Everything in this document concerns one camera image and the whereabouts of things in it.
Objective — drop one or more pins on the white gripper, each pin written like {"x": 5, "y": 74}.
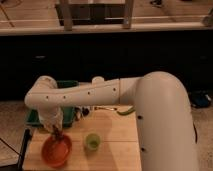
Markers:
{"x": 50, "y": 118}

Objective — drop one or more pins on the dark grape bunch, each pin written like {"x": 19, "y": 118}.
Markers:
{"x": 57, "y": 134}

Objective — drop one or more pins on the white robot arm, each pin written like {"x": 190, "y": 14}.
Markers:
{"x": 165, "y": 128}

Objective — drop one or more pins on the red bowl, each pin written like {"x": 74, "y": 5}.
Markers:
{"x": 54, "y": 153}

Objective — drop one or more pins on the green plastic bin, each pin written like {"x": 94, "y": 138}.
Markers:
{"x": 32, "y": 118}

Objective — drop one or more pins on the small dark objects cluster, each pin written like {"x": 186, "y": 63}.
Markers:
{"x": 81, "y": 112}

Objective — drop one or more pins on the small green cup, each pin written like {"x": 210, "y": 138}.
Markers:
{"x": 92, "y": 141}

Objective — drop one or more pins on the white round cup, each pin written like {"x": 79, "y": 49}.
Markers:
{"x": 98, "y": 79}

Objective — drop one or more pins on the green vegetable toy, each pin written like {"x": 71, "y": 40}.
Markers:
{"x": 127, "y": 112}

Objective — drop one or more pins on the dark blue floor device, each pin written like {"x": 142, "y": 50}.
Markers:
{"x": 200, "y": 99}

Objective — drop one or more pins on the wooden stool frame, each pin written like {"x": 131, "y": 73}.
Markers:
{"x": 105, "y": 13}

